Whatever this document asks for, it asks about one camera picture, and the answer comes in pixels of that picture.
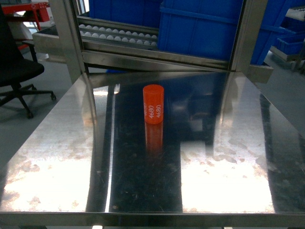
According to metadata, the large blue plastic crate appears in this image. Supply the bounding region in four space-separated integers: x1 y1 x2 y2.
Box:
157 0 292 65

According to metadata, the small blue bin right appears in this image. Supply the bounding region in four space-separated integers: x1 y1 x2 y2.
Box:
275 32 305 55

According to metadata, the stainless steel roller rack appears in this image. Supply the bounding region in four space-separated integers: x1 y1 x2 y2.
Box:
33 0 273 83

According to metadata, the orange cylindrical capacitor 4680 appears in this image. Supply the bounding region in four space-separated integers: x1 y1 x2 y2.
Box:
142 84 164 124

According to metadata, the rear blue plastic crate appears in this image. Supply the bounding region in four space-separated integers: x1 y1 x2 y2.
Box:
89 0 162 28

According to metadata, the black office chair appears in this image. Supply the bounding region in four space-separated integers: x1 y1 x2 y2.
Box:
0 10 56 119

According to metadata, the red metal frame table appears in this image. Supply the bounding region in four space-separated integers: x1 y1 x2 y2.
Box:
0 0 50 31

